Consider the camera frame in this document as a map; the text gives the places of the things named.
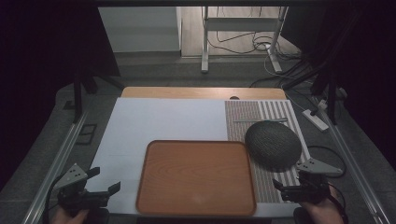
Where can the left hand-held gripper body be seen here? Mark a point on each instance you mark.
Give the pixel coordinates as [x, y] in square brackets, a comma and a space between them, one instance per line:
[72, 177]

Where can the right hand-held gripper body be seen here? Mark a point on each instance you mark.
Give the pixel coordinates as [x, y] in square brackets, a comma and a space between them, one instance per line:
[314, 189]

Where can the person's right hand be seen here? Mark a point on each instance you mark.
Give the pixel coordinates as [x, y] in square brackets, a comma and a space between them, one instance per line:
[323, 213]

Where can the person's left hand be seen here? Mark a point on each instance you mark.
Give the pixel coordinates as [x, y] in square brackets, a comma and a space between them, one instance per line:
[69, 219]

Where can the dark green knitted ball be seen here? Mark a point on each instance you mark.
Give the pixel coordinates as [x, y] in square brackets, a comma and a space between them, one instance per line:
[272, 146]

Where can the black floor frames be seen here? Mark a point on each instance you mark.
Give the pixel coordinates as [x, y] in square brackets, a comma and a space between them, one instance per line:
[86, 133]

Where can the white power strip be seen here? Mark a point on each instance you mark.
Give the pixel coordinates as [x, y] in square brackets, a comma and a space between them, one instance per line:
[315, 119]

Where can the thin grey stick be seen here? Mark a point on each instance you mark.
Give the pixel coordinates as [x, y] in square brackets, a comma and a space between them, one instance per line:
[249, 120]

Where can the black stand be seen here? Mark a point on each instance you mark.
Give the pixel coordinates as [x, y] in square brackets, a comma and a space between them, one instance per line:
[77, 99]
[332, 99]

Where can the striped placemat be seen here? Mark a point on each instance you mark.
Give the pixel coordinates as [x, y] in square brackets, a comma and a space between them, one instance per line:
[243, 112]

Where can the brown wooden tray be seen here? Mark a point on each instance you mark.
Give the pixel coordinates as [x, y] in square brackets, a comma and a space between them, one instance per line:
[196, 177]

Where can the white table sheet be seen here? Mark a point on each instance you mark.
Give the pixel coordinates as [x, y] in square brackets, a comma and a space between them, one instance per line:
[162, 121]

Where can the dark curtain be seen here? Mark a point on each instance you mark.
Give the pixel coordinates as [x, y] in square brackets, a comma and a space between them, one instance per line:
[367, 77]
[37, 62]

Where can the white metal stand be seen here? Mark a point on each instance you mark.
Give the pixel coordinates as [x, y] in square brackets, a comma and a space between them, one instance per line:
[239, 24]

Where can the aluminium rail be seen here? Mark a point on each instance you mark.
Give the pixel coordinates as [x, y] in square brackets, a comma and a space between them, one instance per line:
[355, 174]
[56, 169]

